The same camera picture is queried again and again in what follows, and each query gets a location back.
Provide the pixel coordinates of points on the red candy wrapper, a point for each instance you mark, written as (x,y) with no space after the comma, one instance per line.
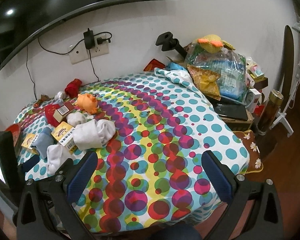
(37,104)

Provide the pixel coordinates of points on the white balled sock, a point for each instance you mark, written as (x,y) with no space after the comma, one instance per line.
(60,95)

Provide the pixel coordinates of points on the yellow medicine box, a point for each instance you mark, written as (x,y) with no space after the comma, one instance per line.
(28,141)
(65,136)

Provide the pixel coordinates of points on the dark blue sock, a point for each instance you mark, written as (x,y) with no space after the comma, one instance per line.
(31,163)

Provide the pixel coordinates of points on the gold patterned packet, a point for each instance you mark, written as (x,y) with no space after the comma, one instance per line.
(207,80)

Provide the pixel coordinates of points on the large white sock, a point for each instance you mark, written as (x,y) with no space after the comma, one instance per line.
(93,131)

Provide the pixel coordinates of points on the black plug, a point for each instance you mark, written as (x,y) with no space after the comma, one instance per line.
(103,40)

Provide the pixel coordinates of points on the cardboard box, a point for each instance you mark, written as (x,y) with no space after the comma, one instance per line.
(240,125)

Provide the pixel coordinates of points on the black power adapter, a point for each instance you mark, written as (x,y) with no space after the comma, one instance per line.
(88,38)

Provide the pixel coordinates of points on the orange toy pig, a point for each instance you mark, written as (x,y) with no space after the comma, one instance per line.
(87,102)

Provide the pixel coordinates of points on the small white box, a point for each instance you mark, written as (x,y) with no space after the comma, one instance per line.
(255,97)

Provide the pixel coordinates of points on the brown daisy cushion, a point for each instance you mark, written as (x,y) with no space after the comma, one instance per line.
(251,150)

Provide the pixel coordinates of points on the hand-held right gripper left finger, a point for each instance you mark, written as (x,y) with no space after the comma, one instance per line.
(82,172)

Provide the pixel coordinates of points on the brown candy wrapper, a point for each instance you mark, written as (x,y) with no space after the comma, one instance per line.
(43,97)

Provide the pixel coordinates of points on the person's blue trouser leg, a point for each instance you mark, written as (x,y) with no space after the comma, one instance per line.
(175,233)

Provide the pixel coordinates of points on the black laptop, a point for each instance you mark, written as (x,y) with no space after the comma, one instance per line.
(231,111)

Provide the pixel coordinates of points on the white floor fan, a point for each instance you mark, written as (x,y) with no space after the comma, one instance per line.
(298,62)

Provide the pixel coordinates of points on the red sock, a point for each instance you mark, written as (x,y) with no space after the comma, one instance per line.
(72,87)

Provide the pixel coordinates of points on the red envelope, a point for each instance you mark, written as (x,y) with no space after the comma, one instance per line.
(50,116)

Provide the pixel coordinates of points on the polka dot tablecloth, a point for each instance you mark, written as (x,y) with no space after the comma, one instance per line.
(152,130)

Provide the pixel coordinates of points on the light blue cloth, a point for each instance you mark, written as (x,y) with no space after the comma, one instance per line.
(176,66)

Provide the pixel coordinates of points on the beige wall socket plate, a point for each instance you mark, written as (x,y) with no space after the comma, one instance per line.
(80,55)

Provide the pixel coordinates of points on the yellow crocheted duck toy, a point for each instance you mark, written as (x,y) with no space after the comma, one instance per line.
(212,43)

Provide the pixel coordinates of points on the pastel toy box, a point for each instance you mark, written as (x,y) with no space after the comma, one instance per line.
(256,71)

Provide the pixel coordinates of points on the gold thermos bottle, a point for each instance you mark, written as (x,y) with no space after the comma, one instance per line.
(271,110)

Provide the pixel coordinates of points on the red gift box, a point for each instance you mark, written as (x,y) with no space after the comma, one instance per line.
(153,65)

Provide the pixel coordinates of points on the clear plastic bag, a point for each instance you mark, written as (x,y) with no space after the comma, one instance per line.
(230,72)

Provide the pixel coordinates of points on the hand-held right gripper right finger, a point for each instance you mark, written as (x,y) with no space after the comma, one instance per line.
(216,177)

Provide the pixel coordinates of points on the cream and red small box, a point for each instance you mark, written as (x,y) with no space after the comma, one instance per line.
(62,111)

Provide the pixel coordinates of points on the woven basket with red inside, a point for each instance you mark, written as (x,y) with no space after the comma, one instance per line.
(13,131)

